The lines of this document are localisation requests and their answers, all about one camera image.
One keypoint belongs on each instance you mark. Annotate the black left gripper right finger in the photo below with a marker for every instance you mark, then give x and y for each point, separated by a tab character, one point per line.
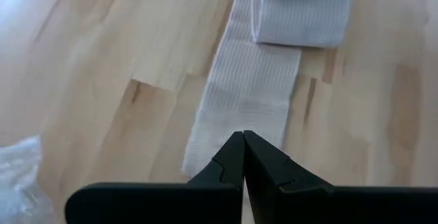
325	203

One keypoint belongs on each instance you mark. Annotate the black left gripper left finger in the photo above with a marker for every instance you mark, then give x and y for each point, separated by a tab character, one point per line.
171	203

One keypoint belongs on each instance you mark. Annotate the white elastic bandage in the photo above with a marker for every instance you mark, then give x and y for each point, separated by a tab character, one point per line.
253	87

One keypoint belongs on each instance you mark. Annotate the clear plastic bag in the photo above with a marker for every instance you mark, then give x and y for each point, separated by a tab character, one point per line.
17	183

